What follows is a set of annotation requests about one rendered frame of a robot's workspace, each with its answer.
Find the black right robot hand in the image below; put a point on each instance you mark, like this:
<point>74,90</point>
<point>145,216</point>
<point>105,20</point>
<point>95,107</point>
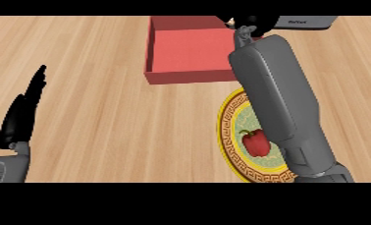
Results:
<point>261,22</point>

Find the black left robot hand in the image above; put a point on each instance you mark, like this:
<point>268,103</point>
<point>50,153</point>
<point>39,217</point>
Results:
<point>21,114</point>

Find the cupcake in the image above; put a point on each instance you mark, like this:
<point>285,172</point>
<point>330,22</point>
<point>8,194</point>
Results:
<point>230,23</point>

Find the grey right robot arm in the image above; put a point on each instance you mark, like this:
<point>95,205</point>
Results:
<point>283,104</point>

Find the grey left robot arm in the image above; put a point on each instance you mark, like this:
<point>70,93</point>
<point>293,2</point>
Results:
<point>14,166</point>

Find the red cardboard box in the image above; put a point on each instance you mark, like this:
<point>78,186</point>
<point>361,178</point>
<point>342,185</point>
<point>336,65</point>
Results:
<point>190,52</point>

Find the yellow patterned plate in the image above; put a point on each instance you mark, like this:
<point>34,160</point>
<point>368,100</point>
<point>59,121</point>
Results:
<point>236,137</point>

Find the grey flat appliance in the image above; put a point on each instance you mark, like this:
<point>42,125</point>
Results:
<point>307,22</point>

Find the red bell pepper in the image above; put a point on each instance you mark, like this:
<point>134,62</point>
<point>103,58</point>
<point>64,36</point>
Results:
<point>257,142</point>

